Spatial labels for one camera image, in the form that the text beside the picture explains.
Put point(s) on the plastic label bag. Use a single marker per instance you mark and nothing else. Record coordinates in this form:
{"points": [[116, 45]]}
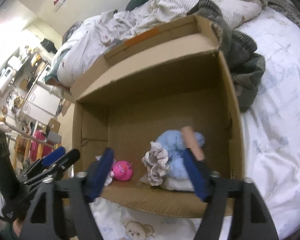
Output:
{"points": [[173, 184]]}

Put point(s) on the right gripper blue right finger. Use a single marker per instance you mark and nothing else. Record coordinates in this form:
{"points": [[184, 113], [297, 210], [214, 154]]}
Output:
{"points": [[211, 190]]}

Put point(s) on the beige lace scrunchie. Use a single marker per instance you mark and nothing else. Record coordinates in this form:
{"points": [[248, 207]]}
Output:
{"points": [[156, 163]]}

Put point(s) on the pink bag on rack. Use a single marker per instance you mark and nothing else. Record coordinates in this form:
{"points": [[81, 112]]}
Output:
{"points": [[37, 150]]}

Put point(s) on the rumpled patterned duvet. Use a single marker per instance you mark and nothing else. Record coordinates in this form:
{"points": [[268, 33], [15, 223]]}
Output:
{"points": [[90, 39]]}

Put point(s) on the striped knitted blanket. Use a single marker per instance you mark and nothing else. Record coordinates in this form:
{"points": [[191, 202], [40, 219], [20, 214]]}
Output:
{"points": [[286, 8]]}

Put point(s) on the white cabinet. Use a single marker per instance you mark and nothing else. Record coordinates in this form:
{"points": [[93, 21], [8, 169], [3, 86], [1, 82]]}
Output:
{"points": [[40, 105]]}

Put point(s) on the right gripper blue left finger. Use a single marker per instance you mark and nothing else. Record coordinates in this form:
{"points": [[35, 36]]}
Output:
{"points": [[82, 190]]}

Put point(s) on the open cardboard box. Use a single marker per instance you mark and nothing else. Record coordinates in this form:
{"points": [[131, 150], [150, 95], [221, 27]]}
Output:
{"points": [[172, 76]]}

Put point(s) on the light blue fluffy slippers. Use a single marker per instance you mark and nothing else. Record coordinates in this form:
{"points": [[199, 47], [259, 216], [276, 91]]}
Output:
{"points": [[172, 141]]}

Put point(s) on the person left hand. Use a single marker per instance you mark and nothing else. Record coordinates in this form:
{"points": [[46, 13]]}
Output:
{"points": [[17, 226]]}

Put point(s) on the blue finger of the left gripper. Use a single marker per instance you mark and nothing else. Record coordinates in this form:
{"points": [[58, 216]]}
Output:
{"points": [[51, 158]]}

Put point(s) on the white teddy bear bedsheet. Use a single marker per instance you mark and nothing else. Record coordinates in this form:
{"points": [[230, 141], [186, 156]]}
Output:
{"points": [[271, 133]]}

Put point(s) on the red white wall hook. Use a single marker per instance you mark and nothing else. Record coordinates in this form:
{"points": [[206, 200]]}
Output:
{"points": [[57, 4]]}

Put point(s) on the pink rubber duck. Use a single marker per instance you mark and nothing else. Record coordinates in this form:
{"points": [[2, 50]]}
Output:
{"points": [[122, 170]]}

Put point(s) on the brown cardboard tag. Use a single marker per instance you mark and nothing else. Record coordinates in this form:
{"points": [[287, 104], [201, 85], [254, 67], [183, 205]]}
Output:
{"points": [[192, 143]]}

